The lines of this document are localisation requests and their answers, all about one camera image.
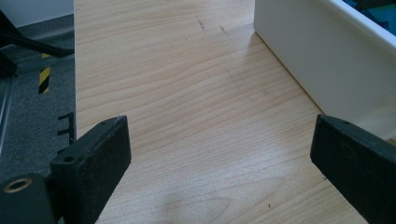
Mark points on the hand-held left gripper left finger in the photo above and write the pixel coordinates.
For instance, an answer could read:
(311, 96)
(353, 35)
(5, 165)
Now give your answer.
(93, 161)

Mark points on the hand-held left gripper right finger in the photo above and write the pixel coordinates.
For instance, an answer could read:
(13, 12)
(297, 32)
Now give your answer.
(361, 161)

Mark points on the white box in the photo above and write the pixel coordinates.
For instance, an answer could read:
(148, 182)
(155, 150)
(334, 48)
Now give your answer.
(327, 56)

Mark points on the black table edge bracket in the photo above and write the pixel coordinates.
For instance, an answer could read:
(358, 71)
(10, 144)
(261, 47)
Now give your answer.
(70, 130)

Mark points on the blue and black chip packet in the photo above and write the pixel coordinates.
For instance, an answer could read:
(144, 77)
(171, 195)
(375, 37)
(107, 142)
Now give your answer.
(378, 14)

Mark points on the black stand leg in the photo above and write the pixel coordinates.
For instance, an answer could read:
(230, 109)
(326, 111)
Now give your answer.
(28, 43)

